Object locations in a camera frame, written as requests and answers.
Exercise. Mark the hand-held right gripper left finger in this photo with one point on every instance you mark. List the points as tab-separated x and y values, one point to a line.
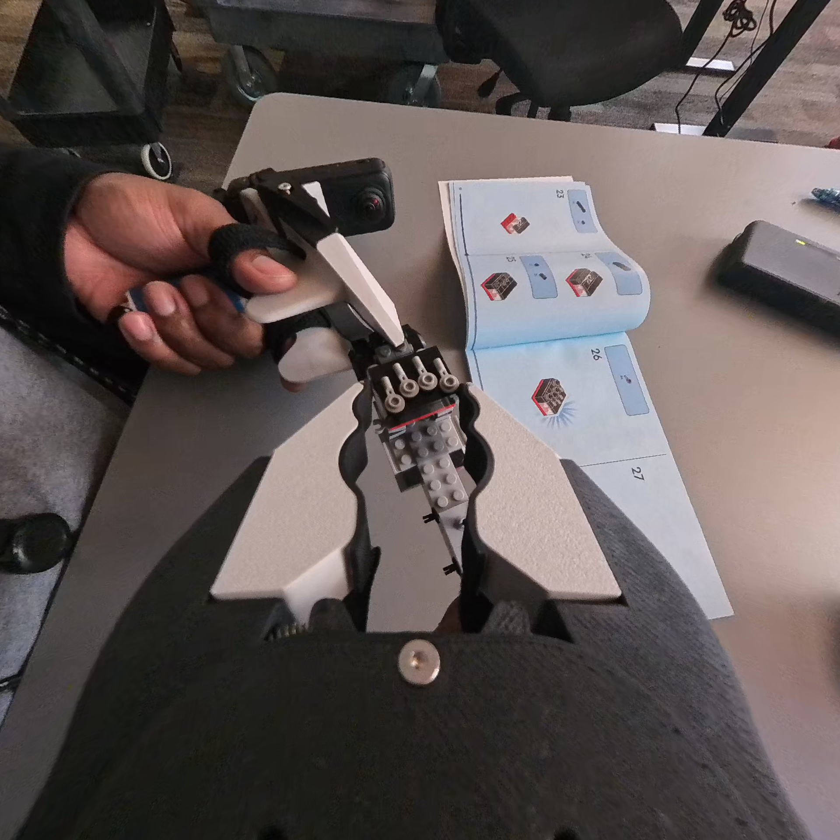
289	518

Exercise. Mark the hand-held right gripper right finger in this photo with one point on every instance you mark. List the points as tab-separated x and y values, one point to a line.
551	518

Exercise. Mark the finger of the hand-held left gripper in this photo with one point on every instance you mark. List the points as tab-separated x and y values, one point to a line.
354	325
361	289

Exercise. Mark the small black red brick block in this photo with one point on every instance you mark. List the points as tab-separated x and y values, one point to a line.
413	394

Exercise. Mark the grey black brick spaceship model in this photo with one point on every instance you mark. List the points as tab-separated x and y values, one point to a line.
433	466

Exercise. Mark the person's left forearm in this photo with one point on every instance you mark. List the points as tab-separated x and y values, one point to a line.
39	249

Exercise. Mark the black desk leg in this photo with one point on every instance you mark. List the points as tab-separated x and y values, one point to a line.
761	65

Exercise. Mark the person's left hand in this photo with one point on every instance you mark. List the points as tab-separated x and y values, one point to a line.
151	262

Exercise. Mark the brick building instruction booklet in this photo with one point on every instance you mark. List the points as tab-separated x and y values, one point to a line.
558	367

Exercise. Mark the grey wheeled cart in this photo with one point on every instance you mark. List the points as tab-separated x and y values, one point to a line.
328	33

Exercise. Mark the black utility cart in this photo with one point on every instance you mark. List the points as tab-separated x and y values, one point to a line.
85	72

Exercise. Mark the black office chair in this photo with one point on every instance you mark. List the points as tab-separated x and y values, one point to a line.
564	46

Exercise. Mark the black device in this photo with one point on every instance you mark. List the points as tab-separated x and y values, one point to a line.
781	275

